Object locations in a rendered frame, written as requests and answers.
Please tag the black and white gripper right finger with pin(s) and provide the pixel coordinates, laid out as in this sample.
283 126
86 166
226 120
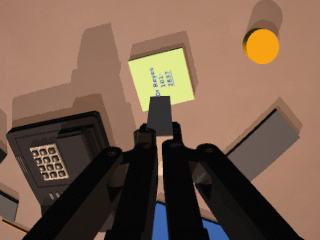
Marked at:
240 209

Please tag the dark grey desk phone body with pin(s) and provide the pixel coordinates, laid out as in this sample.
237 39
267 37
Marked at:
38 141

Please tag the orange cylinder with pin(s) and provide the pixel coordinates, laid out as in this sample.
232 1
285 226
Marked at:
260 45

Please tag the dark grey rectangular slab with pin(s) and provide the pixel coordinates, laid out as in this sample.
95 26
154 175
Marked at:
263 145

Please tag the yellow sticky note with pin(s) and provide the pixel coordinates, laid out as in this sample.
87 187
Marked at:
161 74

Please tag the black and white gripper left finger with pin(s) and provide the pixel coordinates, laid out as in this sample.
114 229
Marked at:
82 209

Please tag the dark grey rectangular block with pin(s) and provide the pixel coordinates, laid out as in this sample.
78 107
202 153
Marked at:
2 155

